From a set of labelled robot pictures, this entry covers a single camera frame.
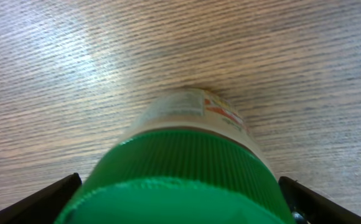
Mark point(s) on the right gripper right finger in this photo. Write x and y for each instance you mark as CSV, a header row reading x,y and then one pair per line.
x,y
307,206

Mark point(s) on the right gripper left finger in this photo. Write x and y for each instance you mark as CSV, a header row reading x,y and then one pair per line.
x,y
43,206

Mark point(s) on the green lid jar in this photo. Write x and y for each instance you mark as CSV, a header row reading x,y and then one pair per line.
x,y
189,158

